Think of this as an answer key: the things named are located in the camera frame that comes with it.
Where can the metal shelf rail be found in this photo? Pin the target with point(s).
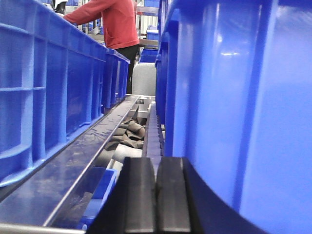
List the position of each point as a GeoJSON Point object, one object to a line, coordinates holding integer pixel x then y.
{"type": "Point", "coordinates": [38, 202]}

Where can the brown crumpled cloth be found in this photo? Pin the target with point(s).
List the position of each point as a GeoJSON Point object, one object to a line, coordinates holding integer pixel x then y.
{"type": "Point", "coordinates": [130, 134]}

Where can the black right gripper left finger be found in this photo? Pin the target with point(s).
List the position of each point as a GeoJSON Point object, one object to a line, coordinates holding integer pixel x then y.
{"type": "Point", "coordinates": [131, 207]}

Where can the lower blue bin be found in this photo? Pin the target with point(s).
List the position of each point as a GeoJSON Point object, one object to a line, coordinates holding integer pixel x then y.
{"type": "Point", "coordinates": [100, 195]}

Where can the large blue bin right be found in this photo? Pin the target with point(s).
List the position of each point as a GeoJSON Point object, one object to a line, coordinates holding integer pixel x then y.
{"type": "Point", "coordinates": [234, 91]}

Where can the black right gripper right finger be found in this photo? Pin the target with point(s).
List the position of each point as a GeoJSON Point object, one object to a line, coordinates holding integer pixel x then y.
{"type": "Point", "coordinates": [185, 204]}

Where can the long blue crate left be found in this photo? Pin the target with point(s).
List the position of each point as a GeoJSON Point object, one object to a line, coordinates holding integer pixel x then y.
{"type": "Point", "coordinates": [55, 81]}

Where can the person in red hoodie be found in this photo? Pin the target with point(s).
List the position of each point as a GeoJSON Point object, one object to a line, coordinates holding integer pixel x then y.
{"type": "Point", "coordinates": [119, 27]}

